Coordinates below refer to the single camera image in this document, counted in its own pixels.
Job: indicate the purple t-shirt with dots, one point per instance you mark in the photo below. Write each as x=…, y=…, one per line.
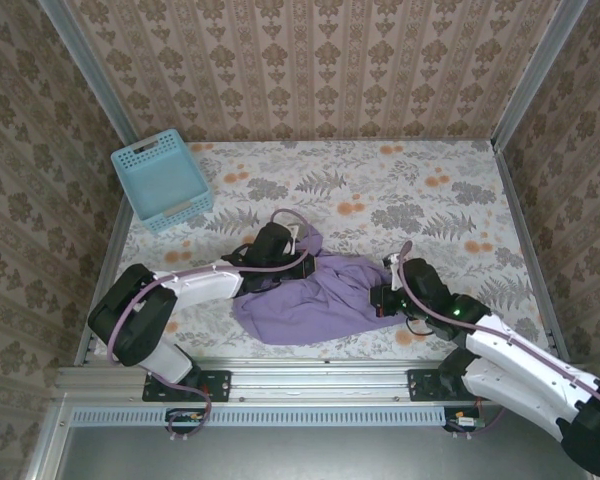
x=300, y=310

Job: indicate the light blue plastic basket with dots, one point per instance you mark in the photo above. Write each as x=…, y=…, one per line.
x=160, y=175

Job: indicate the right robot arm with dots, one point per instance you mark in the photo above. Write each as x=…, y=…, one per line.
x=510, y=380

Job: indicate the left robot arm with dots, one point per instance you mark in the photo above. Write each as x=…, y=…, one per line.
x=200, y=285

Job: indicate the small connector board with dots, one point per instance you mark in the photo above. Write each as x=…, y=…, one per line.
x=185, y=417
x=465, y=422

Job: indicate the grey metal panel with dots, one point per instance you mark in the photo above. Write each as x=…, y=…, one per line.
x=330, y=455

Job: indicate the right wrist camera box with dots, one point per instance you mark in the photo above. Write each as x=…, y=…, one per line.
x=394, y=272

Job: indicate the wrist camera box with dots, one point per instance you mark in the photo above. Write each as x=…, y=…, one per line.
x=394, y=272
x=295, y=235

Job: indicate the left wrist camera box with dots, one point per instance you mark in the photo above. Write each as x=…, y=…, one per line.
x=295, y=235

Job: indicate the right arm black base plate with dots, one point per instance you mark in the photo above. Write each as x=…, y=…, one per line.
x=420, y=385

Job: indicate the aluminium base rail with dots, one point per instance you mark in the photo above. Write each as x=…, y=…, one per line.
x=320, y=382

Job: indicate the aluminium table side rail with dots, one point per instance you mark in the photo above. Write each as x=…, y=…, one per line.
x=518, y=210
x=120, y=227

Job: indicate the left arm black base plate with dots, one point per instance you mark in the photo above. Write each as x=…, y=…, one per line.
x=217, y=385

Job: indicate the aluminium frame post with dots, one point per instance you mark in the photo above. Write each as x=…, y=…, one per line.
x=95, y=82
x=535, y=75

